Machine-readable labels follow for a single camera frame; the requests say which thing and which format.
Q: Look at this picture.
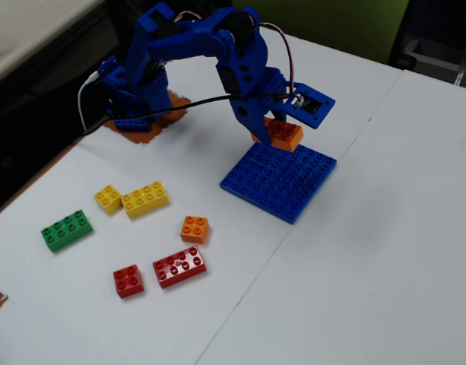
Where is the red white servo wire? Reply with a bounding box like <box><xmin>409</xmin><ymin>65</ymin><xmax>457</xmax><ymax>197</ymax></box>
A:
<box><xmin>253</xmin><ymin>22</ymin><xmax>306</xmax><ymax>107</ymax></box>

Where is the orange 2x4 block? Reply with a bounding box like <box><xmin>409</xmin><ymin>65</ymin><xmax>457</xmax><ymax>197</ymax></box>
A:
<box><xmin>250</xmin><ymin>116</ymin><xmax>304</xmax><ymax>154</ymax></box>

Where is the yellow 2x2 block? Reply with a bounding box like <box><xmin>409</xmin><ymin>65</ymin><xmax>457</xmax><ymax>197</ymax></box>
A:
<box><xmin>94</xmin><ymin>184</ymin><xmax>123</xmax><ymax>216</ymax></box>

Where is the black chair with metal frame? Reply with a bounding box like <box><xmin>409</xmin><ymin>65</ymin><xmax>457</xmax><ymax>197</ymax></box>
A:
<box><xmin>388</xmin><ymin>0</ymin><xmax>466</xmax><ymax>90</ymax></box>

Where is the orange 2x2 block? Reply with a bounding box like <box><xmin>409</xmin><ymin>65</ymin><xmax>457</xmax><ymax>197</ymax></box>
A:
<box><xmin>179</xmin><ymin>215</ymin><xmax>210</xmax><ymax>245</ymax></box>

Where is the white desk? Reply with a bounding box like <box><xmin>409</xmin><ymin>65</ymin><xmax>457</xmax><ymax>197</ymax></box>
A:
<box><xmin>0</xmin><ymin>0</ymin><xmax>106</xmax><ymax>90</ymax></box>

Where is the blue 8x8 base plate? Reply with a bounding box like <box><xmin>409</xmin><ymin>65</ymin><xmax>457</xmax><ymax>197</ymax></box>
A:
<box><xmin>219</xmin><ymin>141</ymin><xmax>338</xmax><ymax>225</ymax></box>

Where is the yellow 2x4 block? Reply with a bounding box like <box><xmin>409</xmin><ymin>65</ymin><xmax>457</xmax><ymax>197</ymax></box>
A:
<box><xmin>120</xmin><ymin>180</ymin><xmax>170</xmax><ymax>221</ymax></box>

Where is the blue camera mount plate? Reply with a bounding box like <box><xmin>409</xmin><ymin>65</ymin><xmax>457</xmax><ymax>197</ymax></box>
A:
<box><xmin>284</xmin><ymin>82</ymin><xmax>337</xmax><ymax>131</ymax></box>

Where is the red 2x2 block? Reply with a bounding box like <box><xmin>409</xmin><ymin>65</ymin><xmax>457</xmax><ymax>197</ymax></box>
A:
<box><xmin>113</xmin><ymin>264</ymin><xmax>145</xmax><ymax>299</ymax></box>

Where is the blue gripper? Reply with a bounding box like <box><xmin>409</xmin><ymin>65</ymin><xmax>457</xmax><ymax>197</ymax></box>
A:
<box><xmin>230</xmin><ymin>69</ymin><xmax>297</xmax><ymax>148</ymax></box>

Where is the green 2x4 block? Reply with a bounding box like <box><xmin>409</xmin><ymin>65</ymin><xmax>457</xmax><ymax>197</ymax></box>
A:
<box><xmin>40</xmin><ymin>208</ymin><xmax>94</xmax><ymax>253</ymax></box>

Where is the white cable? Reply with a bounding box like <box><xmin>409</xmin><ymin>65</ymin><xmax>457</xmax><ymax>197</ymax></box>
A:
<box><xmin>77</xmin><ymin>70</ymin><xmax>103</xmax><ymax>131</ymax></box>

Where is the red 2x4 block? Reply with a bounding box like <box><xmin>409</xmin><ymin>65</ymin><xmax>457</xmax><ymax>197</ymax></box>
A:
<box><xmin>152</xmin><ymin>245</ymin><xmax>208</xmax><ymax>289</ymax></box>

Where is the white paper table sheet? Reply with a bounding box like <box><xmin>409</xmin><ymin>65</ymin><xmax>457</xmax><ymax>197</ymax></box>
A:
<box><xmin>0</xmin><ymin>26</ymin><xmax>404</xmax><ymax>365</ymax></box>
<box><xmin>196</xmin><ymin>68</ymin><xmax>466</xmax><ymax>365</ymax></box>

